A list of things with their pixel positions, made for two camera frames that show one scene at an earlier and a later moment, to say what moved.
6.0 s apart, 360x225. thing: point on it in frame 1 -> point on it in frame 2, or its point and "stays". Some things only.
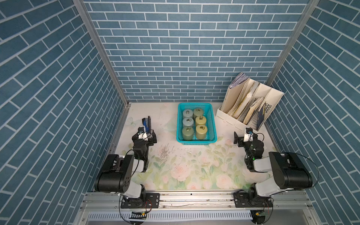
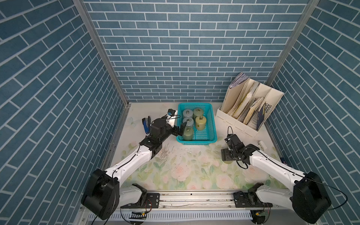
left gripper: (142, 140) -> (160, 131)
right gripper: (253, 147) -> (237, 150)
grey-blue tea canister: (187, 113) stays
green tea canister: (197, 112) stays
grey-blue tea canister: (188, 121) stays
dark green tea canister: (188, 133) stays
